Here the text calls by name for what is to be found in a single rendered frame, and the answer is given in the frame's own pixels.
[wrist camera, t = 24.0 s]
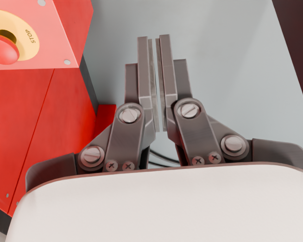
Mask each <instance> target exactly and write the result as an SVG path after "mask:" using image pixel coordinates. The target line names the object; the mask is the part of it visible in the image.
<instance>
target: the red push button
mask: <svg viewBox="0 0 303 242"><path fill-rule="evenodd" d="M16 41H17V39H16V37H15V35H14V34H13V33H11V32H10V31H8V30H3V29H1V30H0V64H3V65H11V64H14V63H15V62H16V61H17V60H18V59H19V56H20V54H19V50H18V47H17V46H16Z"/></svg>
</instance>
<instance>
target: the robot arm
mask: <svg viewBox="0 0 303 242"><path fill-rule="evenodd" d="M155 42H156V53H157V65H158V77H159V89H160V101H161V112H162V124H163V132H167V137H168V139H170V140H171V141H172V142H174V143H175V148H176V151H177V155H178V159H179V162H180V167H169V168H156V169H148V163H149V154H150V144H151V143H152V142H153V141H154V140H155V139H156V132H160V128H159V115H158V102H157V88H156V76H155V66H154V56H153V46H152V39H148V36H143V37H137V49H138V62H137V63H132V64H125V103H124V104H123V105H121V106H119V108H118V109H117V110H116V112H115V115H114V121H113V122H112V123H111V124H110V125H109V126H108V127H107V128H106V129H104V130H103V131H102V132H101V133H100V134H99V135H98V136H96V137H95V138H94V139H93V140H92V141H91V142H90V143H89V144H87V145H86V146H85V147H84V148H83V149H82V150H81V151H80V152H79V153H76V154H74V152H73V153H69V154H66V155H63V156H59V157H55V158H52V159H48V160H45V161H42V162H38V163H36V164H34V165H32V166H31V167H30V168H29V169H28V170H27V172H26V175H25V190H26V194H25V195H24V196H23V197H22V198H21V200H20V201H19V203H18V205H17V207H16V209H15V212H14V214H13V217H12V220H11V223H10V226H9V230H8V233H7V237H6V240H5V242H303V148H302V147H301V146H299V145H297V144H294V143H288V142H280V141H272V140H264V139H256V138H253V139H252V140H248V139H245V138H244V137H243V136H242V135H240V134H238V133H237V132H235V131H234V130H232V129H230V128H228V127H227V126H225V125H224V124H222V123H221V122H219V121H217V120H216V119H214V118H213V117H211V116H209V115H208V114H207V113H206V111H205V108H204V106H203V104H202V102H200V101H199V100H197V99H195V98H193V96H192V90H191V84H190V78H189V71H188V64H187V60H186V59H179V60H173V55H172V47H171V39H170V34H168V35H159V38H156V39H155Z"/></svg>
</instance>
